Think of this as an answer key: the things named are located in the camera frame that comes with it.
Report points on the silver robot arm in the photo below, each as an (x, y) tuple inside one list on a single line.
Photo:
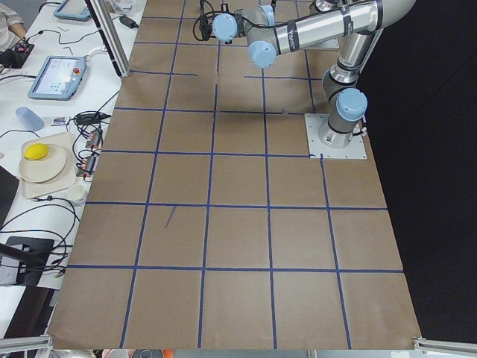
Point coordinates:
[(352, 28)]

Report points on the brown paper table mat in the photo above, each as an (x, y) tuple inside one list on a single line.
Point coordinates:
[(210, 225)]

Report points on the white paper cup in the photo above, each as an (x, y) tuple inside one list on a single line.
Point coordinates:
[(77, 194)]

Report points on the beige tray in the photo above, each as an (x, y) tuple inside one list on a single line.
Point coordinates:
[(63, 180)]

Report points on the black power adapter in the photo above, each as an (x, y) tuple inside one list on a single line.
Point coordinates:
[(128, 22)]

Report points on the beige plate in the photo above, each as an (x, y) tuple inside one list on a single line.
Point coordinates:
[(45, 169)]

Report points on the yellow lemon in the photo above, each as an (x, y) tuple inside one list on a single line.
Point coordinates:
[(37, 151)]

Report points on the blue teach pendant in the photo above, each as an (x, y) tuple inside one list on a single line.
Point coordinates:
[(58, 79), (75, 10)]

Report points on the blue plastic cup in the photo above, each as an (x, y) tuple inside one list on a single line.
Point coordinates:
[(29, 119)]

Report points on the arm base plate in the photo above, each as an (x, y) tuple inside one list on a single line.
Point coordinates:
[(324, 143)]

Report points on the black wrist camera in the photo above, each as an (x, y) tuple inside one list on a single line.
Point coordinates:
[(204, 27)]

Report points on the aluminium frame post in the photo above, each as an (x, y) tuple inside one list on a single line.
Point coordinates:
[(104, 23)]

